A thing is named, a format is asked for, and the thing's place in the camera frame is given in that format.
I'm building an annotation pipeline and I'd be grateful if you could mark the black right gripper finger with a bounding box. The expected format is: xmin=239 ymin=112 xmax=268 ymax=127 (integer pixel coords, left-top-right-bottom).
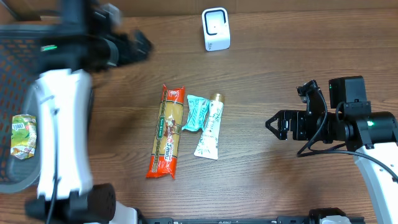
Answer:
xmin=266 ymin=110 xmax=289 ymax=124
xmin=266 ymin=121 xmax=289 ymax=140

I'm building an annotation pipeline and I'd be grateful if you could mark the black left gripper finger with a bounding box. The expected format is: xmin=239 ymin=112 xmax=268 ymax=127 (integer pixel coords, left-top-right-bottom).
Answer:
xmin=133 ymin=30 xmax=153 ymax=53
xmin=131 ymin=49 xmax=151 ymax=63

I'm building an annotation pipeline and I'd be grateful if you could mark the white tube with gold cap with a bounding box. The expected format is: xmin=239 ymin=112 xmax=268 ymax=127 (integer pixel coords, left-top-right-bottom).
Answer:
xmin=194 ymin=93 xmax=224 ymax=160

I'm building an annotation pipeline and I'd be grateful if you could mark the teal snack packet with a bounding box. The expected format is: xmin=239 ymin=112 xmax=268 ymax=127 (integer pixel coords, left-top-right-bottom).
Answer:
xmin=182 ymin=95 xmax=210 ymax=132

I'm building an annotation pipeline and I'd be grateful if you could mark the orange spaghetti packet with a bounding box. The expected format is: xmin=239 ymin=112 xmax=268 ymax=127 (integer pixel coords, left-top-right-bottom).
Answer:
xmin=146 ymin=85 xmax=185 ymax=178

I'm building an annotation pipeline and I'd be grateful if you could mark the green juice pouch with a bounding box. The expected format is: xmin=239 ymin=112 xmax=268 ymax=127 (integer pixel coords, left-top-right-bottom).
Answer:
xmin=11 ymin=114 xmax=37 ymax=160

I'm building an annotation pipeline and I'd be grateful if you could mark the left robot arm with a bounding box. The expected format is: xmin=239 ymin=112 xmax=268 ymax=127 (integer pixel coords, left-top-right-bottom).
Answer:
xmin=25 ymin=0 xmax=152 ymax=224

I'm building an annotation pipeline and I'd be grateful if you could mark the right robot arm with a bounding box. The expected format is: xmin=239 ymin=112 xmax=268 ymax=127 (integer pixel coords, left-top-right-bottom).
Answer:
xmin=265 ymin=76 xmax=397 ymax=223

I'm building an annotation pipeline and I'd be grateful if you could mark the white barcode scanner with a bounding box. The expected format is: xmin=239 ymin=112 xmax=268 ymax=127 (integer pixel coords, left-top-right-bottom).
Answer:
xmin=201 ymin=7 xmax=231 ymax=52

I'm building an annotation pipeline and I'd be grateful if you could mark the grey plastic basket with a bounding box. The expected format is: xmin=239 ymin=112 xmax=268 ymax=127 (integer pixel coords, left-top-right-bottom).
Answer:
xmin=0 ymin=24 xmax=94 ymax=194

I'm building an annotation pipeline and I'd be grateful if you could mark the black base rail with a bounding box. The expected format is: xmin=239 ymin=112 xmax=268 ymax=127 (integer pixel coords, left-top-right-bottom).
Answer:
xmin=137 ymin=207 xmax=366 ymax=224

